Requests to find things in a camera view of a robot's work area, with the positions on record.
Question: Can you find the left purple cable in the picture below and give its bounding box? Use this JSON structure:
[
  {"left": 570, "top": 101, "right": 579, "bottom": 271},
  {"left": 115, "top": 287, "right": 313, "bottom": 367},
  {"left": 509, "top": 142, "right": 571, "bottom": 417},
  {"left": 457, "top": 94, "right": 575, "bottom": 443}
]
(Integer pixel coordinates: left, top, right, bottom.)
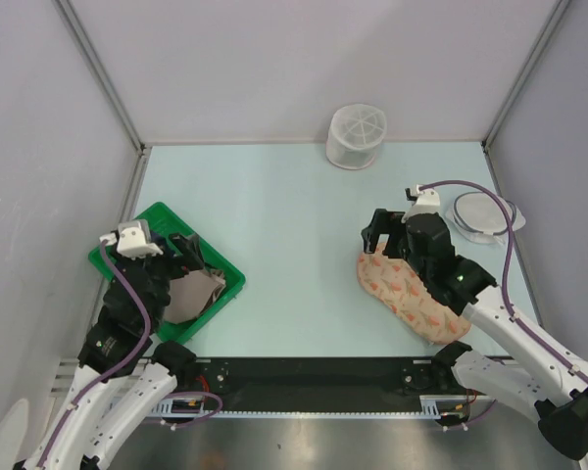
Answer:
[{"left": 36, "top": 237, "right": 224, "bottom": 469}]

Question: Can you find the aluminium frame rail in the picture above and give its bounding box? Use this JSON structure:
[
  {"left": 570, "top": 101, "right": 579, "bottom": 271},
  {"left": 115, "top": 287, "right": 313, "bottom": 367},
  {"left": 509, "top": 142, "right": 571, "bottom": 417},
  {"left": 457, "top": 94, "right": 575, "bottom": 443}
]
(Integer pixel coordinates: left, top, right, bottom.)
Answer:
[{"left": 50, "top": 357, "right": 149, "bottom": 398}]

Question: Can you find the flat white mesh laundry bag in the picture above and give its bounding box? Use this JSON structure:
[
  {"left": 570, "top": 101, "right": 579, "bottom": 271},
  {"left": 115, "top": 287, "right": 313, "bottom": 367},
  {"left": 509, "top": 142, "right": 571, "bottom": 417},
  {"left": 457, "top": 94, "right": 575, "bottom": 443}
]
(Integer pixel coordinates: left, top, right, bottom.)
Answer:
[{"left": 446, "top": 192, "right": 508, "bottom": 245}]

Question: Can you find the pink tulip mesh laundry bag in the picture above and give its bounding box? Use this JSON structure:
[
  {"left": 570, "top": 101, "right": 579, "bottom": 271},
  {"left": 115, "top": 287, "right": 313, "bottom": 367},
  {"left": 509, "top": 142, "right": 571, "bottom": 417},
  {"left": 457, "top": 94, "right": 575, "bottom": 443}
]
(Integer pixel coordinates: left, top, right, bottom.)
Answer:
[{"left": 356, "top": 243, "right": 471, "bottom": 345}]

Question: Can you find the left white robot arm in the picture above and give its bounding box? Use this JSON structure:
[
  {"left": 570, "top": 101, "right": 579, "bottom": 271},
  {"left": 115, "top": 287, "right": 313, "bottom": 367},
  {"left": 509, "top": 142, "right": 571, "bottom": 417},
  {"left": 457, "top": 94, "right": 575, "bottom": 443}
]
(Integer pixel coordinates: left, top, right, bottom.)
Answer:
[{"left": 14, "top": 227, "right": 205, "bottom": 469}]

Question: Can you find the white cylindrical mesh laundry bag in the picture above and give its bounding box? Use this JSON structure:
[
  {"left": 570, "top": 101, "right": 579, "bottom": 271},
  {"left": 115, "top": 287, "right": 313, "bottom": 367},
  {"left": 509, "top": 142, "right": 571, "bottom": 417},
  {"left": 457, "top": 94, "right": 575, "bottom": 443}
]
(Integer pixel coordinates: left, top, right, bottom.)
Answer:
[{"left": 325, "top": 104, "right": 387, "bottom": 170}]

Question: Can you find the green plastic tray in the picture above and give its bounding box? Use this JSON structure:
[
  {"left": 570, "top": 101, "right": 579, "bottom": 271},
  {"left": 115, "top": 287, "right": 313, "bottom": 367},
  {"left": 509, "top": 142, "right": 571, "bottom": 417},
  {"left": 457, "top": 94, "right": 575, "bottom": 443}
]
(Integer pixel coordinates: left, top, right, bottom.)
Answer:
[{"left": 89, "top": 202, "right": 246, "bottom": 345}]

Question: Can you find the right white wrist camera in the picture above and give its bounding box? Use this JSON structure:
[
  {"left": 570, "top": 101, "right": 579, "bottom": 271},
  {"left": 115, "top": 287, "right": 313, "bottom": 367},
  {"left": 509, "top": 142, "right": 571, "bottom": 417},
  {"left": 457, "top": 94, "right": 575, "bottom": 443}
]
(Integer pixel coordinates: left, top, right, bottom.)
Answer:
[{"left": 402, "top": 185, "right": 441, "bottom": 223}]

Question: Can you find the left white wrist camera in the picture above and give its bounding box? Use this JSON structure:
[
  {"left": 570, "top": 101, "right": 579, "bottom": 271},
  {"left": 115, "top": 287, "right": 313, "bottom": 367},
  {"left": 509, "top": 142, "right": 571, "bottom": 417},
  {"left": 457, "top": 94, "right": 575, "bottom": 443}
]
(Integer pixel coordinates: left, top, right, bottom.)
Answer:
[{"left": 99, "top": 219, "right": 164, "bottom": 259}]

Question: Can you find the white slotted cable duct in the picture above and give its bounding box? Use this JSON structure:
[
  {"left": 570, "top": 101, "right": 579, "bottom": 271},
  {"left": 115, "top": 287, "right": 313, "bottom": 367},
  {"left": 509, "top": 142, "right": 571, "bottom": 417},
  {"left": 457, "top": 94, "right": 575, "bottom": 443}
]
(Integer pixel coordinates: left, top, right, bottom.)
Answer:
[{"left": 151, "top": 392, "right": 489, "bottom": 423}]

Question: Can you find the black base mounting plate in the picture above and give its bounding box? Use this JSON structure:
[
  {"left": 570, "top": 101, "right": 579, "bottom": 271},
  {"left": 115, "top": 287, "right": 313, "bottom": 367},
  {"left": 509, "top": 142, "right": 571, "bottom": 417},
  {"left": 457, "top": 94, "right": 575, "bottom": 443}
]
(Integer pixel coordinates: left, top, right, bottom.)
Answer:
[{"left": 173, "top": 355, "right": 471, "bottom": 415}]

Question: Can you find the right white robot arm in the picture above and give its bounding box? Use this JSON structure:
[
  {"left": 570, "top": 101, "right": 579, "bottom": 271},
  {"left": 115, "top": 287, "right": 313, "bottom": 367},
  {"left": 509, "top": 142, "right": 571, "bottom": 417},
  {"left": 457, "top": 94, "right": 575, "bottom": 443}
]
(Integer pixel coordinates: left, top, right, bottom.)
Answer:
[{"left": 362, "top": 209, "right": 588, "bottom": 461}]

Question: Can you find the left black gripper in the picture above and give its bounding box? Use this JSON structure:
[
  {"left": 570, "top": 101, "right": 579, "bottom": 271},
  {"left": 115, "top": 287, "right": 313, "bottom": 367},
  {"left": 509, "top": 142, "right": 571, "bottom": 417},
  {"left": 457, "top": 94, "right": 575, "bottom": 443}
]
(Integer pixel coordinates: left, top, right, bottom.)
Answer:
[{"left": 112, "top": 230, "right": 204, "bottom": 326}]

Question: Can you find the beige cloth in tray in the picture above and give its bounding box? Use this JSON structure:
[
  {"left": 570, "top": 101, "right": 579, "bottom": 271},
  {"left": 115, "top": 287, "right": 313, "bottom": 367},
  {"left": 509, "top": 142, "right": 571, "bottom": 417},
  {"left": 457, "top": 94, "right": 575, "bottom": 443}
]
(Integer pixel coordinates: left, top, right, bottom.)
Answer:
[{"left": 164, "top": 268, "right": 226, "bottom": 324}]

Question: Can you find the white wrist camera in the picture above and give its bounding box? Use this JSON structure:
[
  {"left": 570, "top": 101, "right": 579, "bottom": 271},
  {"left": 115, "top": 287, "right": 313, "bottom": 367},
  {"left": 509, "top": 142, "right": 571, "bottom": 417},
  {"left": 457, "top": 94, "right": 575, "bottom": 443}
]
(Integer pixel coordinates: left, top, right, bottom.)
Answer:
[
  {"left": 402, "top": 185, "right": 441, "bottom": 223},
  {"left": 99, "top": 219, "right": 164, "bottom": 259}
]

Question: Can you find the navy garment in tray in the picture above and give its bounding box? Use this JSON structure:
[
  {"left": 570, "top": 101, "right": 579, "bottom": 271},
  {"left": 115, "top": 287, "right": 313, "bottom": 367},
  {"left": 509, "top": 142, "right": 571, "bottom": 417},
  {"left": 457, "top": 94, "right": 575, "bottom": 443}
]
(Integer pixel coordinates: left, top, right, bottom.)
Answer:
[{"left": 116, "top": 237, "right": 167, "bottom": 274}]

